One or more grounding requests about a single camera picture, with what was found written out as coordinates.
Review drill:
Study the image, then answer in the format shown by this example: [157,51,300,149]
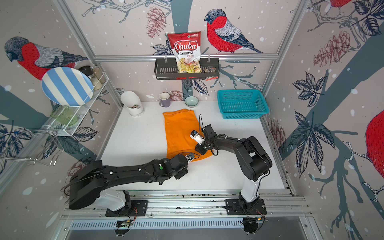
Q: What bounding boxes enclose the small light green bowl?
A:
[184,96,199,108]

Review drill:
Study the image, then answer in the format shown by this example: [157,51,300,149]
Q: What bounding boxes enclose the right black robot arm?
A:
[190,130,273,213]

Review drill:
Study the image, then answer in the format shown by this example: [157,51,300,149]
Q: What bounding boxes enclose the orange long pants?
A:
[163,109,213,161]

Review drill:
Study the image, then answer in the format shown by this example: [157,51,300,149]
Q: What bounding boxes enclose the aluminium frame crossbar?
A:
[93,53,280,63]

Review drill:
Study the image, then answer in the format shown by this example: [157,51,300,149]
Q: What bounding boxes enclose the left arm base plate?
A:
[105,200,149,217]

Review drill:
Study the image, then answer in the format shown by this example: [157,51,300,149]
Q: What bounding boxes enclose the green glass cup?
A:
[51,106,78,126]

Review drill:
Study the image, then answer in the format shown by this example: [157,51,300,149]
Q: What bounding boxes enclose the black wire wall basket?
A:
[154,58,220,80]

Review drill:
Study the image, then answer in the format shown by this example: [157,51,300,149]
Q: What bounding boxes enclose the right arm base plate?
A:
[224,198,267,216]

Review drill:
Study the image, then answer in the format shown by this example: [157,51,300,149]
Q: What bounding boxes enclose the red cassava chips bag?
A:
[168,32,202,74]

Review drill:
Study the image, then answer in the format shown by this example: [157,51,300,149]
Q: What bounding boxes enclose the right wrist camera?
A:
[190,125,217,145]

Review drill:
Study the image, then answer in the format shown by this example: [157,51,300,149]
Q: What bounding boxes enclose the dark lid spice jar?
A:
[78,66,95,86]

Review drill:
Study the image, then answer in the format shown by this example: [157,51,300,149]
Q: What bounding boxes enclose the white wire dish rack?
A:
[34,68,109,137]

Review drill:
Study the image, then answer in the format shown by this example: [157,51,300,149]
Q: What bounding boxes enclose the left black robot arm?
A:
[69,152,197,211]

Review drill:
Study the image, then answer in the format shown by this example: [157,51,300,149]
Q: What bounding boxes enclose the teal plastic basket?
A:
[217,90,270,120]

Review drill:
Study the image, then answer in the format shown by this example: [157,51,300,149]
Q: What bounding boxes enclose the blue white striped plate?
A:
[42,67,94,107]

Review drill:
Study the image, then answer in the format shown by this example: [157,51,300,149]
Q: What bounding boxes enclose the white tilted container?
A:
[121,91,145,117]

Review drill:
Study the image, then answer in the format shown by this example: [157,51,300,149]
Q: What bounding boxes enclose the purple mug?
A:
[159,92,171,108]

